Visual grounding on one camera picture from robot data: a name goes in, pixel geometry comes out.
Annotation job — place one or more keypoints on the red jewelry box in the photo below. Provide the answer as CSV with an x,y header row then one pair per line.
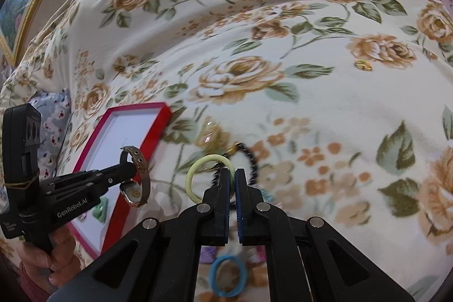
x,y
106,142

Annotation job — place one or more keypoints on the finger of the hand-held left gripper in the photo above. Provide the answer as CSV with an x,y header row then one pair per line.
x,y
116,173

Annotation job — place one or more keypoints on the person's left hand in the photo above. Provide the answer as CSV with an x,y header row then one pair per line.
x,y
63,263

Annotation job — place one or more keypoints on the cream floral blanket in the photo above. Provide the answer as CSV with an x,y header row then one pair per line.
x,y
265,40

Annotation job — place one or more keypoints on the person's left forearm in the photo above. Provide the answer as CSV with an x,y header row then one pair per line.
x,y
33,288

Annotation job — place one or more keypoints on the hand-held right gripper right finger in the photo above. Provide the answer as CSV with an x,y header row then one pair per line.
x,y
240,210

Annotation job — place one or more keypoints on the gold flower brooch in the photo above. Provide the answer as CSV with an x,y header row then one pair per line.
x,y
212,135

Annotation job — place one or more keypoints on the grey floral pillow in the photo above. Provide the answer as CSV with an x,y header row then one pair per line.
x,y
53,132

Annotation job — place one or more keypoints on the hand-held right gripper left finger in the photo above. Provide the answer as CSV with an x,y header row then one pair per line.
x,y
226,206

